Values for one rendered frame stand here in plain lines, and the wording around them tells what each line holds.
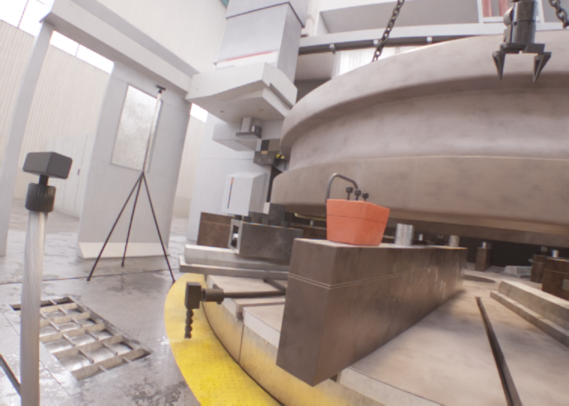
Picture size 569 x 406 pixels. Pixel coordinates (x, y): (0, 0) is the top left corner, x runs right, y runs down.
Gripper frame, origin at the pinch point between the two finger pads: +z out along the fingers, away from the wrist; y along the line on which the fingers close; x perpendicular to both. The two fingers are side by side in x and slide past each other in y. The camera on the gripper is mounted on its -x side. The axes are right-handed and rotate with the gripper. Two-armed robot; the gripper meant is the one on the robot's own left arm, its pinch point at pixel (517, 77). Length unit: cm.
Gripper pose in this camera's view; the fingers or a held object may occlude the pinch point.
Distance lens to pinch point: 95.9
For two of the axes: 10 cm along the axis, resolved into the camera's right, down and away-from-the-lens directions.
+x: -4.0, 4.3, -8.1
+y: -9.1, -1.0, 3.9
